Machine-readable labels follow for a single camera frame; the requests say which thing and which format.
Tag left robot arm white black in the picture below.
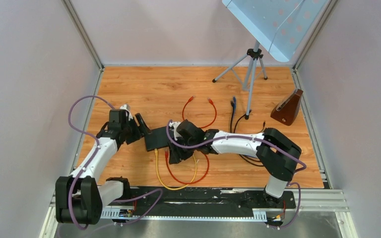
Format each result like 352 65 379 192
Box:
55 109 151 229

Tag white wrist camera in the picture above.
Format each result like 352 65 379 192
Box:
168 121 181 140
120 104 133 121

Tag brown wooden metronome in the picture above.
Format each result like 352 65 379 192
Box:
270 89 303 126

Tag black network switch red cables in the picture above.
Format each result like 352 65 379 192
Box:
143 126 175 152

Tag yellow ethernet cable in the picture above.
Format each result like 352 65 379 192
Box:
153 148 198 191

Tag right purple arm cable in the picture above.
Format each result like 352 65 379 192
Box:
165 119 308 230

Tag black power adapter with cord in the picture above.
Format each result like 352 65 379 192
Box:
231 114 266 133

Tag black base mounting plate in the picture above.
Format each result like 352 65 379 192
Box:
108 186 297 219

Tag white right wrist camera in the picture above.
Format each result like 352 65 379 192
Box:
168 121 181 140

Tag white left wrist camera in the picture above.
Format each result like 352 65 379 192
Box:
120 104 133 121

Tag grey tripod stand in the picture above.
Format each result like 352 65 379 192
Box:
212 40 268 120

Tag aluminium frame rail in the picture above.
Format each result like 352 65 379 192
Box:
40 186 358 238

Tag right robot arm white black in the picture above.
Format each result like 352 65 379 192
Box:
165 120 307 207

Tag light blue perforated panel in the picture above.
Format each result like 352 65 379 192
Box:
222 0 328 62

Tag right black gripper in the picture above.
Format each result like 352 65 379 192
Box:
168 136 197 165

